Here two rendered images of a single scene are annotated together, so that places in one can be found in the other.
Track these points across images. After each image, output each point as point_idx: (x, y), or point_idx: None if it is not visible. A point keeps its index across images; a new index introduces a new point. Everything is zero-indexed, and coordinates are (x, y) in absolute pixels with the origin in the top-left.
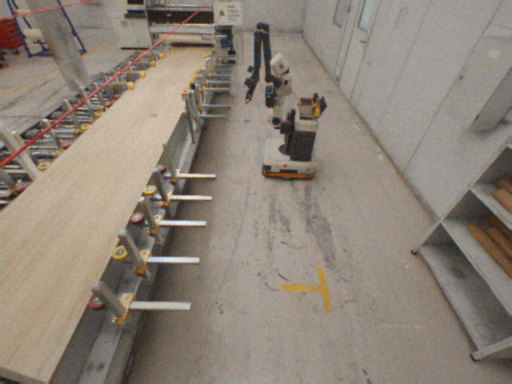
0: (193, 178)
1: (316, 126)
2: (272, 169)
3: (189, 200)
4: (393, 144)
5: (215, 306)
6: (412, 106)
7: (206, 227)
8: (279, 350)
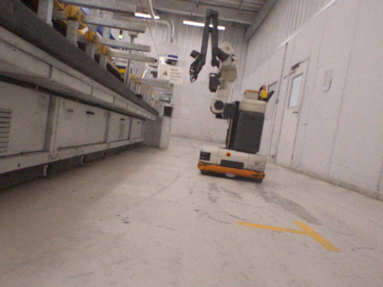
0: (127, 56)
1: (264, 106)
2: (212, 159)
3: (122, 44)
4: (353, 173)
5: (115, 217)
6: (362, 126)
7: (115, 179)
8: (247, 266)
